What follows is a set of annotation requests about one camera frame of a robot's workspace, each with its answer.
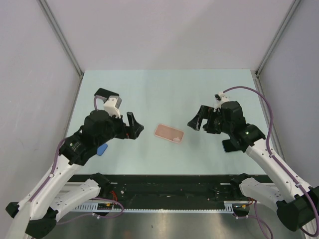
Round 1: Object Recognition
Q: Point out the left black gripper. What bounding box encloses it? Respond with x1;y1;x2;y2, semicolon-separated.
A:
95;111;143;147

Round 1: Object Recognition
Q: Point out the aluminium frame post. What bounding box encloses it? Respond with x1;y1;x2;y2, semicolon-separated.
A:
36;0;84;78
255;0;304;75

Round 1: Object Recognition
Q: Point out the right aluminium frame post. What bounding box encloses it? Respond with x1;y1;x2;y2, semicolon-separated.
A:
255;0;304;75

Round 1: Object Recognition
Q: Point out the left aluminium frame post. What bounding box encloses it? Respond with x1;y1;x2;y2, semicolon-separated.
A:
36;0;84;78

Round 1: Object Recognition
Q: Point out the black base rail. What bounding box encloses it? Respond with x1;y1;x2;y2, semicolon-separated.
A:
49;174;275;210

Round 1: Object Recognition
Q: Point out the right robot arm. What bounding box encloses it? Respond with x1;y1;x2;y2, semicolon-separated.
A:
187;101;319;232

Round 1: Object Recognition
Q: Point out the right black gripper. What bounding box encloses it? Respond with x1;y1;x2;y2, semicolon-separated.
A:
187;105;232;134

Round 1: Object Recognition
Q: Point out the pink phone case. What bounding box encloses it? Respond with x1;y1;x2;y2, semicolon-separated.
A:
154;124;184;144

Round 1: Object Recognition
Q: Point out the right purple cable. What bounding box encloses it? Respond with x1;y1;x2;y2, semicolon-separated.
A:
223;86;319;237

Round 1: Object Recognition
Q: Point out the black phone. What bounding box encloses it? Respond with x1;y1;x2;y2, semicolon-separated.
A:
94;88;119;102

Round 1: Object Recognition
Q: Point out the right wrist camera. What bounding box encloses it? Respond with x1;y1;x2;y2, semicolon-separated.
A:
214;92;229;111

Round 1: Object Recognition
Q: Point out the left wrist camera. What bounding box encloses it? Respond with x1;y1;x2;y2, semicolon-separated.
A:
103;96;122;118

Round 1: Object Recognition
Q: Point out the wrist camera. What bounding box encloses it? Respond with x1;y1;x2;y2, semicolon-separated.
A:
214;92;229;111
103;96;122;118

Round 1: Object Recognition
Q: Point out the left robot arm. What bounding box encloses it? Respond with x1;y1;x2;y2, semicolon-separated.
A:
5;110;144;239

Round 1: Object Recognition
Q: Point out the white cable duct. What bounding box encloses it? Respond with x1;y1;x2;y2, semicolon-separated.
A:
71;201;249;214

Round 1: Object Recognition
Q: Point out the blue phone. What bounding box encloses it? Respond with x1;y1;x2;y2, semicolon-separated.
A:
97;143;108;156
222;139;240;153

